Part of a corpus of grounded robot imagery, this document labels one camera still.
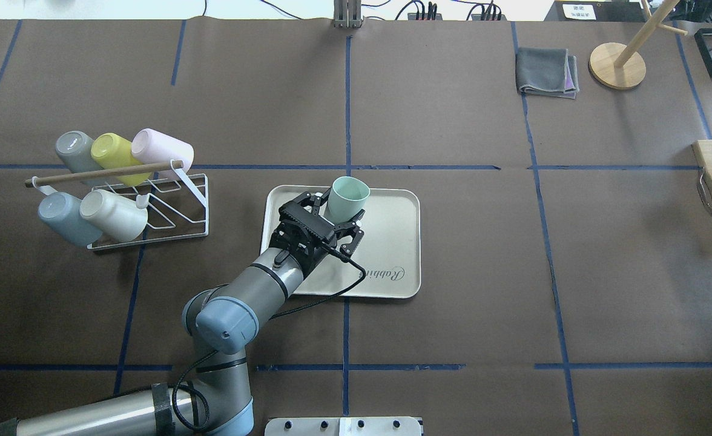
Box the grey folded cloth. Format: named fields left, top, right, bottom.
left=515, top=47, right=580, bottom=99

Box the wooden mug tree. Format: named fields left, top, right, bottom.
left=588, top=1, right=688, bottom=90

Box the grey cup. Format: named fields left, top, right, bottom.
left=55, top=131, right=104, bottom=173

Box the aluminium frame post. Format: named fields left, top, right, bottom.
left=333, top=0, right=364, bottom=28

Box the pink cup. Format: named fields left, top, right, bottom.
left=131, top=128, right=194, bottom=181

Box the yellow cup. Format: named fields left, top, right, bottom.
left=90, top=133, right=141, bottom=170

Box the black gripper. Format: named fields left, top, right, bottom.
left=268, top=191, right=365, bottom=273

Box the light blue cup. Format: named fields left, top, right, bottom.
left=38, top=191, right=102, bottom=246

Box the white pedestal column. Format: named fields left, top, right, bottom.
left=264, top=416, right=424, bottom=435

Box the white cup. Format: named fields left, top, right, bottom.
left=79, top=190, right=148, bottom=242

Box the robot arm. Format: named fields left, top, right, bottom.
left=0, top=190, right=365, bottom=435

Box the green cup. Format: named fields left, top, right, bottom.
left=325, top=176, right=371, bottom=224

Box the white wire cup rack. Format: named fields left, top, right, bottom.
left=25, top=160, right=209, bottom=251

